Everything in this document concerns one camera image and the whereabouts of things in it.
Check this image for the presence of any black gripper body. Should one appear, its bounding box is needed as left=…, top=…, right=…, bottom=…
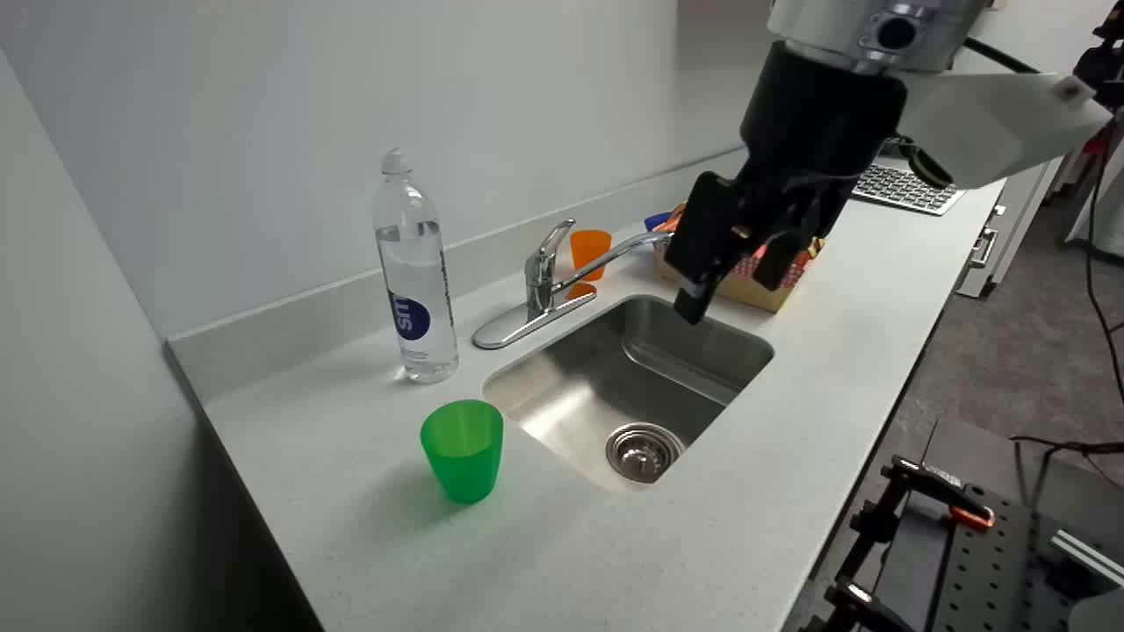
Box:
left=734, top=39, right=913, bottom=242

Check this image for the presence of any chrome tap lever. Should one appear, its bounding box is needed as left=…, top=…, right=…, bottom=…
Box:
left=531, top=215, right=581, bottom=268

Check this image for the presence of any orange checkered cardboard box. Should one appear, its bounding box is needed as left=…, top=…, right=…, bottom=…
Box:
left=651, top=233, right=829, bottom=315

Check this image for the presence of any grey computer keyboard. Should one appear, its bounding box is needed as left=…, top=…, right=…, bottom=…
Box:
left=849, top=155, right=966, bottom=222

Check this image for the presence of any orange plastic cup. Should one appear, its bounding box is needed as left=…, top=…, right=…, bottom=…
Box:
left=565, top=224, right=614, bottom=286

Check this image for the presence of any stainless steel sink basin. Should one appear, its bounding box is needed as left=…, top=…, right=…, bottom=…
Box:
left=482, top=290, right=778, bottom=499

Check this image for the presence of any metal sink drain strainer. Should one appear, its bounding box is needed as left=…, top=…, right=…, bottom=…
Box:
left=600, top=416, right=688, bottom=485

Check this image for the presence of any chrome faucet base and spout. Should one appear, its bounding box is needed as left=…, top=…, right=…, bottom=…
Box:
left=467, top=224, right=675, bottom=353

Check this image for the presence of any black clamp with orange tip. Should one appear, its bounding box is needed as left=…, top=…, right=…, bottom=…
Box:
left=819, top=454, right=1000, bottom=632

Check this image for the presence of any black tripod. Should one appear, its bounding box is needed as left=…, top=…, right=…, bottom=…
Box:
left=1049, top=0, right=1124, bottom=256

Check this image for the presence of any clear plastic water bottle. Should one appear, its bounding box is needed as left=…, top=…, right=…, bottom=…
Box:
left=369, top=142, right=463, bottom=386

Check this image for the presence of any green plastic cup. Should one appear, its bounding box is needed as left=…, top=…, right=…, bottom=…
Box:
left=418, top=396, right=504, bottom=509

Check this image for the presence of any black perforated breadboard table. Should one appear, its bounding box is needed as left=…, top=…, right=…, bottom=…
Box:
left=900, top=488, right=1124, bottom=632

